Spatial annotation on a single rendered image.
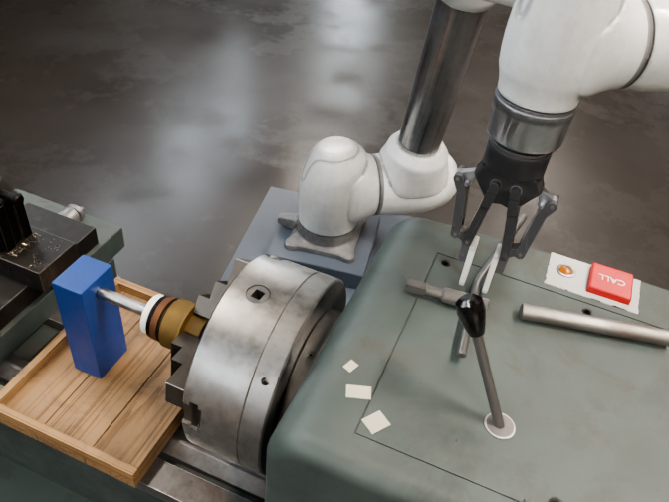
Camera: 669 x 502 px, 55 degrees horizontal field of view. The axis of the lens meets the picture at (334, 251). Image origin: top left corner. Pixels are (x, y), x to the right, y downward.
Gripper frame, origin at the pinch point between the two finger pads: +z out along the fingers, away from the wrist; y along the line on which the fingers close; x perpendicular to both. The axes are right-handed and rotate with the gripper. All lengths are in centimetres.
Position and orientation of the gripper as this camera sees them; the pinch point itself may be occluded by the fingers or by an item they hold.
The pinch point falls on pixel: (480, 265)
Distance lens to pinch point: 90.7
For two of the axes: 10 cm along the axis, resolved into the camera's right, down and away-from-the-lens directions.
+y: -9.2, -3.2, 2.3
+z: -0.9, 7.4, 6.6
